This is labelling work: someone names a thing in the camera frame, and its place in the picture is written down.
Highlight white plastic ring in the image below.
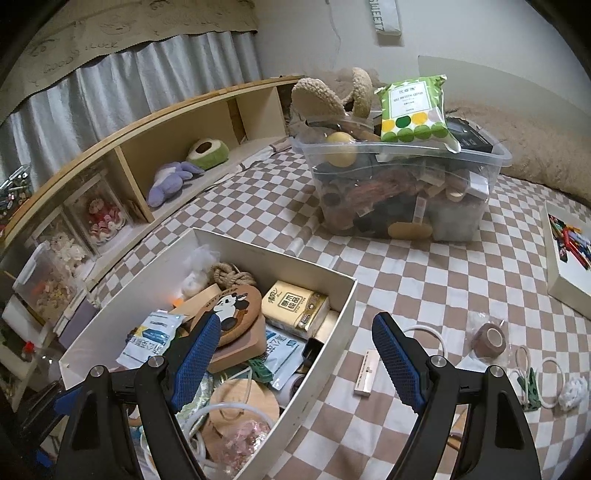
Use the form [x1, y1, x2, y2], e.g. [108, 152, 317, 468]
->
[403, 324, 447, 358]
[537, 358, 567, 410]

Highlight blue white medicine sachet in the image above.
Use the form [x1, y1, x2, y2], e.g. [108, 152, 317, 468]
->
[116, 310, 186, 369]

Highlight round panda wooden coaster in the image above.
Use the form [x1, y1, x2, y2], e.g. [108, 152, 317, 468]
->
[190, 285, 262, 347]

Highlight bag of pink charms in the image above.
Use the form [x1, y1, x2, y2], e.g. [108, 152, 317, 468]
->
[218, 420, 270, 476]

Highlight square wooden hook board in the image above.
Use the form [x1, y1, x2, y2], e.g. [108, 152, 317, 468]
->
[207, 314, 266, 374]

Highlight green plastic clip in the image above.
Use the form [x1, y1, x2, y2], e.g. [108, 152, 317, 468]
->
[517, 368, 542, 412]
[247, 357, 273, 384]

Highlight small black cube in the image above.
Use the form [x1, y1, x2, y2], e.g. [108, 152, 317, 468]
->
[303, 337, 325, 367]

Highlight small cream cosmetic box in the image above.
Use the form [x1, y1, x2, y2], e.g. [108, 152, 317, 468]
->
[353, 350, 380, 397]

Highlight plain round wooden disc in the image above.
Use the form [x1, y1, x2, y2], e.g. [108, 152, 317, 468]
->
[209, 378, 280, 437]

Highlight brown tape roll in bag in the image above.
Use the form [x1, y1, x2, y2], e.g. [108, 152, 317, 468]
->
[472, 322, 507, 359]

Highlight white cardboard storage box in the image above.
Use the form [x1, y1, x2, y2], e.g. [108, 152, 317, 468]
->
[58, 227, 359, 480]

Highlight yellow tissue pack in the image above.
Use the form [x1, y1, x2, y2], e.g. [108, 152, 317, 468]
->
[262, 280, 331, 340]

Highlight doll in display case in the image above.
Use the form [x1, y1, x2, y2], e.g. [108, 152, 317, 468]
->
[65, 173, 128, 254]

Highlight purple plush toy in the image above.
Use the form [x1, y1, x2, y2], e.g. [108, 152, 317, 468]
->
[146, 161, 205, 209]

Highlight clear plastic storage bin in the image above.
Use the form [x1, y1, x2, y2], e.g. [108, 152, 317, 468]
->
[291, 117, 512, 242]

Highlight wooden shelf unit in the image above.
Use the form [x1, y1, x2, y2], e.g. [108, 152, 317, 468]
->
[1, 76, 297, 253]

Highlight white tray of lighters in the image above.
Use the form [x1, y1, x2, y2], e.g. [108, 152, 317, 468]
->
[541, 201, 591, 319]

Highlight avocado plush toy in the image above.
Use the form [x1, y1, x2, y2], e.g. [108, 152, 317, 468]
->
[186, 138, 229, 171]

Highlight beige fluffy blanket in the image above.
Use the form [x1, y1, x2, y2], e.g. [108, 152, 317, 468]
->
[446, 100, 590, 206]

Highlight green wet wipes pack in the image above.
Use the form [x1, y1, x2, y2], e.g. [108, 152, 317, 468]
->
[375, 74, 462, 154]

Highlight grey curtain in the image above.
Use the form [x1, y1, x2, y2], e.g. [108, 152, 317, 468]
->
[1, 32, 263, 188]

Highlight beige knitted plush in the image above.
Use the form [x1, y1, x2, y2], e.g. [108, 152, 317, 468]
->
[291, 67, 374, 119]

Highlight hanging white paper bag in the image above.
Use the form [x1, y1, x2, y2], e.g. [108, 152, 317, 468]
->
[369, 0, 402, 37]

